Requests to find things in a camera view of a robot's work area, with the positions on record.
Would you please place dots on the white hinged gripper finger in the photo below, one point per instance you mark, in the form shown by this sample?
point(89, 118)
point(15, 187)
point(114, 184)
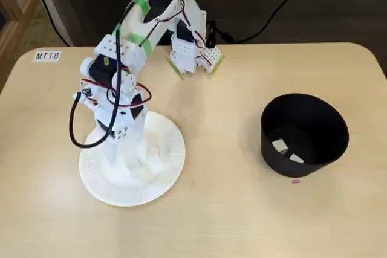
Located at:
point(115, 155)

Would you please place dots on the white fixed gripper finger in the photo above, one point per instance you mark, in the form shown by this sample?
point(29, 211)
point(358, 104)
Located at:
point(137, 152)

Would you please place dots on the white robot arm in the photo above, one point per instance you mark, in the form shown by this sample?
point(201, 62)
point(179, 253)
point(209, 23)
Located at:
point(193, 7)

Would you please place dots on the white paper plate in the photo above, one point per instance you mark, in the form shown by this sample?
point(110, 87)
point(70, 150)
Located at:
point(127, 193)

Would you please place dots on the black pot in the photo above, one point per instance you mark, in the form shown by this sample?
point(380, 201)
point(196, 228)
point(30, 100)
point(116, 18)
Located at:
point(320, 125)

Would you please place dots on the green base mat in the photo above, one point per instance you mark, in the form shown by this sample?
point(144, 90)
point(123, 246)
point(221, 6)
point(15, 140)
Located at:
point(175, 69)

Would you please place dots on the white MT18 label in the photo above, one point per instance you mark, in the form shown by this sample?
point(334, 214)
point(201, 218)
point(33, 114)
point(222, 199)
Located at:
point(46, 56)

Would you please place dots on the white furniture panel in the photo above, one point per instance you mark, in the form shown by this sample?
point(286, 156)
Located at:
point(51, 4)

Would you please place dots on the wooden shelf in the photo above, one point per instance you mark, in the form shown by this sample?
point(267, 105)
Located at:
point(18, 28)

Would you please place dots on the small pink sticker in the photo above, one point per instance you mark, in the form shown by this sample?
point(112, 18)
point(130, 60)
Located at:
point(296, 182)

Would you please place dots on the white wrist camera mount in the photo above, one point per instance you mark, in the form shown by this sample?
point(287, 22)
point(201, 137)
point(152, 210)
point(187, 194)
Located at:
point(86, 96)

